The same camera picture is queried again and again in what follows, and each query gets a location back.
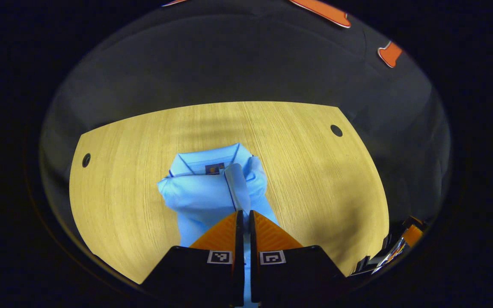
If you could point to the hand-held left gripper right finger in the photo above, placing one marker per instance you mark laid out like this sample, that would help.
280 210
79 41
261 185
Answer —
251 239

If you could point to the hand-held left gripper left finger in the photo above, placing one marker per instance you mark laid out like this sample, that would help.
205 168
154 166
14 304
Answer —
240 239

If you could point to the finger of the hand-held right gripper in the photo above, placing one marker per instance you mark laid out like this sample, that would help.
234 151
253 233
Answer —
413 235
368 265

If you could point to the light blue T-shirt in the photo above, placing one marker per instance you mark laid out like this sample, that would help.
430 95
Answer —
203 196

